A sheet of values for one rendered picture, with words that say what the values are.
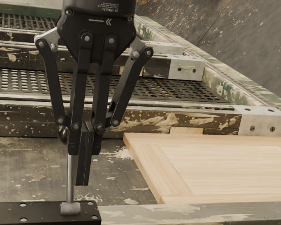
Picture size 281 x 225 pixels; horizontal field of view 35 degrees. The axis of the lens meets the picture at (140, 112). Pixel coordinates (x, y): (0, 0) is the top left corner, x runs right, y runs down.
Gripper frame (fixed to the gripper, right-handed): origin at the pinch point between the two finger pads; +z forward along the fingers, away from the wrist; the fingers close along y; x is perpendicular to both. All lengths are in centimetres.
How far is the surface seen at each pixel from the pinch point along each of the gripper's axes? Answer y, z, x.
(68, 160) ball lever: -0.3, 4.7, 7.2
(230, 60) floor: 147, 40, 232
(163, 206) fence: 14.2, 11.7, 6.1
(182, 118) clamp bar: 29.4, 10.3, 38.4
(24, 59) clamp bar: -3, 12, 88
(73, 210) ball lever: 0.3, 10.1, 3.5
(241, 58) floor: 150, 36, 224
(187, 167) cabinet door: 25.2, 14.1, 22.9
